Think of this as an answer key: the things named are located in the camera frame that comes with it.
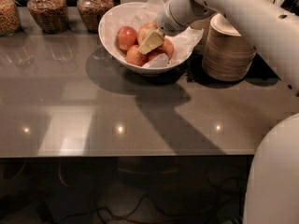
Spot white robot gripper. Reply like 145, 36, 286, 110
138, 0, 214, 54

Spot red yellow apple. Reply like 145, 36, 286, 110
137, 22, 158, 45

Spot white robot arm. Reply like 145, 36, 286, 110
154, 0, 299, 224

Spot small middle red apple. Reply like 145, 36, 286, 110
147, 49, 164, 62

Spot right red apple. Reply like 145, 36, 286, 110
158, 38, 175, 59

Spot front red apple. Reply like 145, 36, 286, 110
125, 45, 147, 66

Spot left red apple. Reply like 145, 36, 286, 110
116, 26, 137, 51

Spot white ceramic bowl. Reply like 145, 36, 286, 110
98, 1, 194, 77

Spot white tissue paper liner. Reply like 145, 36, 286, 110
104, 0, 204, 69

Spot rear stack paper bowls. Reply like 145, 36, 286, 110
191, 15, 214, 55

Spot stack paper bowls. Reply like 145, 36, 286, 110
191, 15, 214, 55
202, 14, 256, 82

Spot right glass snack jar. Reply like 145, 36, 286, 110
77, 0, 114, 33

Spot glass snack jar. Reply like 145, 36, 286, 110
27, 0, 68, 34
77, 0, 114, 33
0, 0, 21, 36

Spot front stack paper bowls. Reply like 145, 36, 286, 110
202, 14, 256, 82

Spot middle glass snack jar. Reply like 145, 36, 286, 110
27, 0, 68, 34

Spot left glass snack jar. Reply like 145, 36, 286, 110
0, 0, 21, 36

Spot black cables on floor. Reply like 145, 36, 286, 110
36, 163, 250, 224

